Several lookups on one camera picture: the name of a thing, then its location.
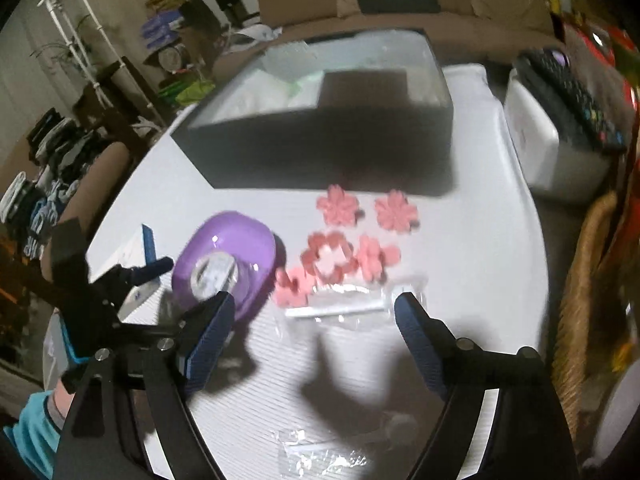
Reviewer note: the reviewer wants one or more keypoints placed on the white curved device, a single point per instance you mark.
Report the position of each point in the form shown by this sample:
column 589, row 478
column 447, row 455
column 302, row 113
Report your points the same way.
column 252, row 35

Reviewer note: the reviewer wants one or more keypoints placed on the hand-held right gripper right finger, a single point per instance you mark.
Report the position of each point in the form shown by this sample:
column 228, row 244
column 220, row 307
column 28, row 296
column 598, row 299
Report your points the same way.
column 420, row 347

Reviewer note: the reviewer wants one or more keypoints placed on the purple plastic bowl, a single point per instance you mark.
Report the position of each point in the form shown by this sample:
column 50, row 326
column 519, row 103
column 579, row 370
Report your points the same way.
column 235, row 240

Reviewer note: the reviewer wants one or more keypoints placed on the white appliance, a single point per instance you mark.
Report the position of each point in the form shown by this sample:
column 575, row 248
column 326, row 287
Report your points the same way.
column 545, row 155

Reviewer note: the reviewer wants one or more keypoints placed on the brown upholstered chair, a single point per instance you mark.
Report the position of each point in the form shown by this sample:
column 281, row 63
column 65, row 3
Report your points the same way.
column 100, row 170

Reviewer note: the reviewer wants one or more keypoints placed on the green plastic bag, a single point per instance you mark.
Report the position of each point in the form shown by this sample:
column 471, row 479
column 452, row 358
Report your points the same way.
column 192, row 91

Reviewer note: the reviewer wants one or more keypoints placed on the round dial scale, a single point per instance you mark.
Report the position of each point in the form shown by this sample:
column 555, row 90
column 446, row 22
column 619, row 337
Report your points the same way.
column 172, row 57

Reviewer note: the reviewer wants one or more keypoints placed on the translucent disposable glove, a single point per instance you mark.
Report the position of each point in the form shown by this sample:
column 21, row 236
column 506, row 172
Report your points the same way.
column 250, row 97

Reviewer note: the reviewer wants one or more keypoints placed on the black storage box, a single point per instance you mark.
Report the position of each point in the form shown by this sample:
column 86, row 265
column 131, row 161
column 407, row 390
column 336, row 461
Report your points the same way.
column 325, row 150

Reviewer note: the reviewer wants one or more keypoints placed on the pile of dark clothes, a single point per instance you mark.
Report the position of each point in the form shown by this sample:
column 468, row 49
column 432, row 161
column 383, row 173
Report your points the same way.
column 50, row 160

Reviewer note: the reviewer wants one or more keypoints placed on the stack of purple boxes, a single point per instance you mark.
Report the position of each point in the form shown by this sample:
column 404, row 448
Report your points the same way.
column 159, row 30

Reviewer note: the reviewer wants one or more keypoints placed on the tape roll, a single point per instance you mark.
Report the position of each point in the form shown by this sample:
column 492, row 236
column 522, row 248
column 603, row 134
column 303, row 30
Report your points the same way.
column 212, row 272

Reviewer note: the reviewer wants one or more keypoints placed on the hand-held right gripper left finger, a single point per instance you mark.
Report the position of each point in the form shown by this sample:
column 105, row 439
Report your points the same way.
column 210, row 345

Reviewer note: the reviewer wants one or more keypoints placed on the wicker basket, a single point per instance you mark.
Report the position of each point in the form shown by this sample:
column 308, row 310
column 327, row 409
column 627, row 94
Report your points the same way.
column 575, row 310

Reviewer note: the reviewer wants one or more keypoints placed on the white metal stand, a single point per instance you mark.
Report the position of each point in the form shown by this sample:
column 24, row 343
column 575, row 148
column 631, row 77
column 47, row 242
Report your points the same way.
column 75, row 35

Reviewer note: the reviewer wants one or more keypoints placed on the white glove box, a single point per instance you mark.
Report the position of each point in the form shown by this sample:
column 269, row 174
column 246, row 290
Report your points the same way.
column 131, row 252

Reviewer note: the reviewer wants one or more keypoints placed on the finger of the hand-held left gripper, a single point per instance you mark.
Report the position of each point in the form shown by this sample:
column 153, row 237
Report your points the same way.
column 152, row 267
column 145, row 331

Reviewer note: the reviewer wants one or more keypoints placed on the person's left forearm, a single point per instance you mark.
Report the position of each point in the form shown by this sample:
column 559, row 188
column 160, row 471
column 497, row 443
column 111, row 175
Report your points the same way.
column 35, row 435

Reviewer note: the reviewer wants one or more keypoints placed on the brown sponge pad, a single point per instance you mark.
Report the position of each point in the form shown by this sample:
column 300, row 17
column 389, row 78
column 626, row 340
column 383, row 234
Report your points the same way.
column 365, row 87

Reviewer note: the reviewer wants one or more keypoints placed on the pink flower-shaped piece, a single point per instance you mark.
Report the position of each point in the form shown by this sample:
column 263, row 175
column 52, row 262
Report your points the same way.
column 337, row 204
column 378, row 256
column 292, row 286
column 396, row 211

